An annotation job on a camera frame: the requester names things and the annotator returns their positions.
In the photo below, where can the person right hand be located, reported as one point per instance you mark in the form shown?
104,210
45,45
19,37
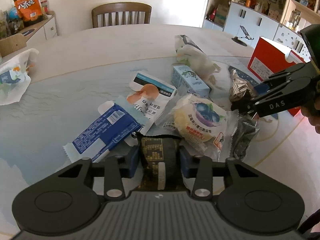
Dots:
314,120

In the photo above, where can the wooden chair far side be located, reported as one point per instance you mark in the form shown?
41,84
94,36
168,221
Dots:
121,13

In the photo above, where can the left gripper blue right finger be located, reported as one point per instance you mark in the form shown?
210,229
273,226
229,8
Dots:
188,163

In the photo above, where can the orange snack bag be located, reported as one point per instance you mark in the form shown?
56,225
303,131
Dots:
29,11

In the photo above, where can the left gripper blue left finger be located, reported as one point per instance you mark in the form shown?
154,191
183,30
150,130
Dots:
131,162

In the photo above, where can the silver foil snack packet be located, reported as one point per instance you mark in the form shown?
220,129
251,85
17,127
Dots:
240,88

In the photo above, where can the white blue tissue pack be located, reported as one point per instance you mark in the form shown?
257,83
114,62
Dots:
188,53

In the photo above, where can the wooden open shelf unit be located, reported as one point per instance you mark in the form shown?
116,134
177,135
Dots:
297,15

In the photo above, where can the blueberry cake packet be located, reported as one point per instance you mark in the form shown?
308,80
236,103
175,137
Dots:
205,127

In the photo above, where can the white salmon picture pouch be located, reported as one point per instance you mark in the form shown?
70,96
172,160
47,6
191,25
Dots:
150,97

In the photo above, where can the white wall cabinet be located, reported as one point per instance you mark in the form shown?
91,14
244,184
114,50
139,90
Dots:
247,19

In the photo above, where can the blue white wafer packet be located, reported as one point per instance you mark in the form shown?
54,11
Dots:
118,119

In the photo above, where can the white crumpled plastic bag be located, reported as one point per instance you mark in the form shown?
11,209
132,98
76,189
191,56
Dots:
14,76

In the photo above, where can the white drawer sideboard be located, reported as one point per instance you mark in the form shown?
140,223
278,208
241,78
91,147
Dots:
30,36

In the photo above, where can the red white cardboard box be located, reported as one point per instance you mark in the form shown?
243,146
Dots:
270,57

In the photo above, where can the dark clear snack packet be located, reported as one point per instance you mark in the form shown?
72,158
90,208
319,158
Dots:
246,130

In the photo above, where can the light blue tea carton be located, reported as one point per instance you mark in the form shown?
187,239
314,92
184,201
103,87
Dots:
188,82

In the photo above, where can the black snack packet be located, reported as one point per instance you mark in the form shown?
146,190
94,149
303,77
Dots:
161,162

